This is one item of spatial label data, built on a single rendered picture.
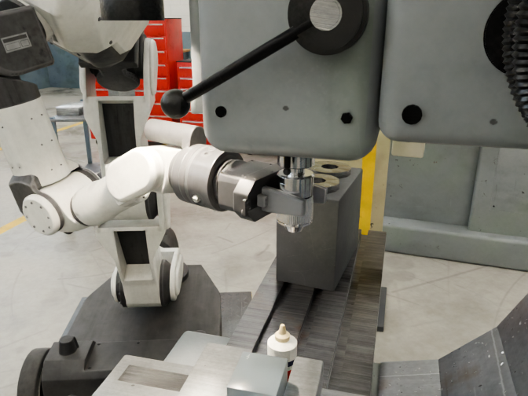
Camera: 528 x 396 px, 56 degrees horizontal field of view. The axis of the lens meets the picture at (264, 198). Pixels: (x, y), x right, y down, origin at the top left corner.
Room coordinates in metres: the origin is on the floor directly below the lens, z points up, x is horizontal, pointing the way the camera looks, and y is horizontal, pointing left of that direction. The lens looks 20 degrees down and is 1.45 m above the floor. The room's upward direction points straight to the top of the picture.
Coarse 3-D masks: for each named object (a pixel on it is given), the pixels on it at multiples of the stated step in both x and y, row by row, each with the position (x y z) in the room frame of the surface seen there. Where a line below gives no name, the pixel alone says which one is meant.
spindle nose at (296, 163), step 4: (280, 156) 0.58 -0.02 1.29; (280, 160) 0.58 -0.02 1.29; (292, 160) 0.57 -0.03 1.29; (296, 160) 0.57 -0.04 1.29; (300, 160) 0.57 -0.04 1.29; (304, 160) 0.57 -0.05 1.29; (308, 160) 0.57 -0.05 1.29; (312, 160) 0.58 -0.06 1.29; (280, 164) 0.58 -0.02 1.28; (292, 164) 0.57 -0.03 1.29; (296, 164) 0.57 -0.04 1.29; (300, 164) 0.57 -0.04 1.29; (304, 164) 0.57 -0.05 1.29; (308, 164) 0.57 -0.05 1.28; (312, 164) 0.58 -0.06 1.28; (292, 168) 0.57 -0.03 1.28; (296, 168) 0.57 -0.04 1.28; (300, 168) 0.57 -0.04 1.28; (304, 168) 0.57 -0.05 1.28
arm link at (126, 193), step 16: (128, 160) 0.69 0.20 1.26; (144, 160) 0.67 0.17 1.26; (160, 160) 0.68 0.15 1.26; (112, 176) 0.70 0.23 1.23; (128, 176) 0.69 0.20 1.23; (144, 176) 0.67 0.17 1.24; (160, 176) 0.67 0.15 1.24; (112, 192) 0.70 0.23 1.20; (128, 192) 0.68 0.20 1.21; (144, 192) 0.67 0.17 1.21
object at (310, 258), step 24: (312, 168) 0.98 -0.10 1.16; (336, 168) 0.98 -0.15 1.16; (360, 168) 1.02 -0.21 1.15; (336, 192) 0.86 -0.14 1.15; (360, 192) 1.01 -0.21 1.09; (336, 216) 0.82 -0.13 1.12; (288, 240) 0.86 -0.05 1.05; (312, 240) 0.84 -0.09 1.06; (336, 240) 0.82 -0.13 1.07; (288, 264) 0.86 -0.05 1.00; (312, 264) 0.84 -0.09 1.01; (336, 264) 0.83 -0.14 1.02
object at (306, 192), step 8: (280, 184) 0.58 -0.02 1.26; (312, 184) 0.58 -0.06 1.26; (288, 192) 0.57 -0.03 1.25; (296, 192) 0.57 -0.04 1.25; (304, 192) 0.57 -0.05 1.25; (312, 192) 0.58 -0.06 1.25; (312, 200) 0.58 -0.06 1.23; (312, 208) 0.59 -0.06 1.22; (280, 216) 0.58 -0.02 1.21; (288, 216) 0.57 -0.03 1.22; (296, 216) 0.57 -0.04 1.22; (304, 216) 0.57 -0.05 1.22; (312, 216) 0.59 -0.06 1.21; (280, 224) 0.58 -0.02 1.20; (288, 224) 0.57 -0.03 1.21; (296, 224) 0.57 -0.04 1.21; (304, 224) 0.57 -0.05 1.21
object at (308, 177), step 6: (282, 174) 0.58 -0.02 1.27; (300, 174) 0.58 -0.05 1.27; (306, 174) 0.58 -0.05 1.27; (312, 174) 0.59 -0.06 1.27; (282, 180) 0.58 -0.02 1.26; (288, 180) 0.57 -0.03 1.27; (294, 180) 0.57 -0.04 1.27; (300, 180) 0.57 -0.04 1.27; (306, 180) 0.57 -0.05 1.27; (312, 180) 0.58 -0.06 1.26
